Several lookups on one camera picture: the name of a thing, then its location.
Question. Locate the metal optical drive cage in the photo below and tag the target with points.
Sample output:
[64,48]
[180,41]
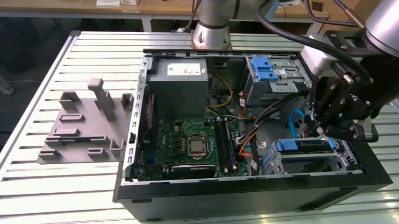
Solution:
[281,87]

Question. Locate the grey stand foot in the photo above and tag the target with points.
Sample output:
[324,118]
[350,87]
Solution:
[6,86]

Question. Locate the green motherboard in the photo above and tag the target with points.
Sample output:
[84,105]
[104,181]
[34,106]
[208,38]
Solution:
[174,144]

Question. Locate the silver CPU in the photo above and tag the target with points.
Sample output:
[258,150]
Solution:
[198,147]

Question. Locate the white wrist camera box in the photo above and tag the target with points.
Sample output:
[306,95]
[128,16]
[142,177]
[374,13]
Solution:
[318,58]

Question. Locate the black graphics card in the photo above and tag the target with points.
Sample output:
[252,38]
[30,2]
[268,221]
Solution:
[190,169]

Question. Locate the RAM stick on rack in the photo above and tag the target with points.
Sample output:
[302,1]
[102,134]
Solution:
[76,140]

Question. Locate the black PC case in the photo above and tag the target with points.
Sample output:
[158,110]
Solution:
[250,193]

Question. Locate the metal disk bay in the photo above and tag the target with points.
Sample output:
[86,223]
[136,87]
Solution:
[309,163]

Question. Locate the wooden desk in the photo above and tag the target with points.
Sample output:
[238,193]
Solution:
[62,9]

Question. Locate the grey parts rack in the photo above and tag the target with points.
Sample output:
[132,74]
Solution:
[88,130]

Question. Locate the white paper sheet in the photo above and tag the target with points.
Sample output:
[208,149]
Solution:
[108,2]

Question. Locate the hard disk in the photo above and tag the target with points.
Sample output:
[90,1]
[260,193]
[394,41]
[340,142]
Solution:
[289,145]

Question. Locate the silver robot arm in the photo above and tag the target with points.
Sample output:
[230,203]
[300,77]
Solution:
[212,23]

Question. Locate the grey power supply unit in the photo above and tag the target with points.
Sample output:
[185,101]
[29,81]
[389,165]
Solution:
[178,93]

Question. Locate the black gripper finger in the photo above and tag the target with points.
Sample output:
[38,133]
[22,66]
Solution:
[330,98]
[346,131]

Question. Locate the small white paper label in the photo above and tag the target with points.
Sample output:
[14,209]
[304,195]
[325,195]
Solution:
[130,2]

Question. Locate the blue plastic drive latch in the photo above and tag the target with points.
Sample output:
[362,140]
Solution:
[265,68]

